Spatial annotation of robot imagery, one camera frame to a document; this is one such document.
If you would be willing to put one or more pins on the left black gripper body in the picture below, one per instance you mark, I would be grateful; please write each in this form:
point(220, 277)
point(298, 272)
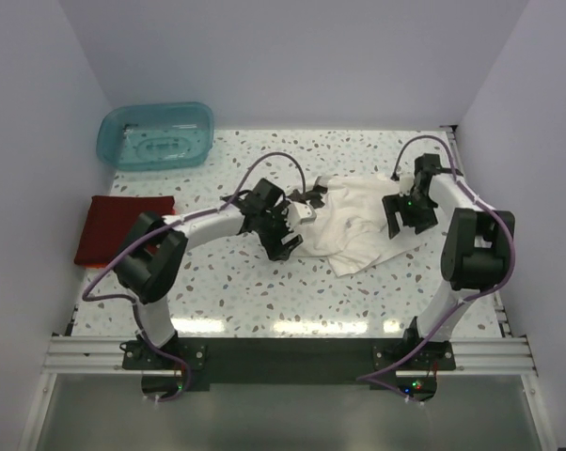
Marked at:
point(275, 222)

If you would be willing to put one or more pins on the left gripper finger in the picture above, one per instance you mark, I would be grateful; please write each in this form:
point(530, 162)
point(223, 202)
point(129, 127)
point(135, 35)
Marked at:
point(286, 244)
point(272, 245)

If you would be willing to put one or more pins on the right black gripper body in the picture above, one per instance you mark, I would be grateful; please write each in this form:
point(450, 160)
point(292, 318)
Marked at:
point(416, 202)

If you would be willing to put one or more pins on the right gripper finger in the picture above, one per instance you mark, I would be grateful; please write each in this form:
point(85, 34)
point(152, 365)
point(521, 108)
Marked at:
point(423, 220)
point(393, 214)

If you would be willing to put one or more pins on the white t shirt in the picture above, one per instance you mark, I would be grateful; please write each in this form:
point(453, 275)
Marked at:
point(351, 230)

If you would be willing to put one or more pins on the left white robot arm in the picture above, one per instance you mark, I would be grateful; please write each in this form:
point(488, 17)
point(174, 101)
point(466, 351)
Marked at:
point(150, 257)

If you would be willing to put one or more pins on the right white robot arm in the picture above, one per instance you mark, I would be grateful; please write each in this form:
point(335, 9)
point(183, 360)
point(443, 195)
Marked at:
point(478, 255)

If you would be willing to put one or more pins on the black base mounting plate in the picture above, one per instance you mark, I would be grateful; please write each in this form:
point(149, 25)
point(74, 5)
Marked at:
point(319, 361)

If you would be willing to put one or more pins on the teal plastic bin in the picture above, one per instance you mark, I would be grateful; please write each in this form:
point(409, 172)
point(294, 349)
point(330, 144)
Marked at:
point(156, 137)

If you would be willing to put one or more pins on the folded dark red shirt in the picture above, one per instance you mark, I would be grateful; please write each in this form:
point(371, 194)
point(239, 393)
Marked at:
point(109, 219)

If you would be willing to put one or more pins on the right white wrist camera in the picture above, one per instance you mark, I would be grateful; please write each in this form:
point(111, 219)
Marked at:
point(404, 184)

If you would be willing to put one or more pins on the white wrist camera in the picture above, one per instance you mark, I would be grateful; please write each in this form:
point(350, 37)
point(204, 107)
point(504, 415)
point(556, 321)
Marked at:
point(404, 184)
point(300, 214)

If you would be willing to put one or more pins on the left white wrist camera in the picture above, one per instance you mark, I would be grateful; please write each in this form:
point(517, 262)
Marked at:
point(300, 214)

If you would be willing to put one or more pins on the aluminium extrusion rail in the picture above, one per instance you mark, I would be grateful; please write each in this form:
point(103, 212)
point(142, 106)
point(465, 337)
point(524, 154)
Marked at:
point(473, 356)

